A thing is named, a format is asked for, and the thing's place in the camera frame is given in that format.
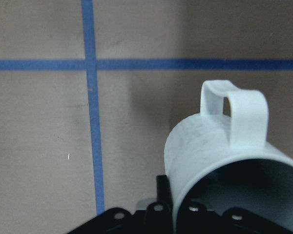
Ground white mug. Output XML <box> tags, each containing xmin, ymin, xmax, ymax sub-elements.
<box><xmin>164</xmin><ymin>80</ymin><xmax>293</xmax><ymax>234</ymax></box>

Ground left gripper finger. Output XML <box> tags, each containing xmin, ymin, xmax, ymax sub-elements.
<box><xmin>156</xmin><ymin>175</ymin><xmax>172</xmax><ymax>211</ymax></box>

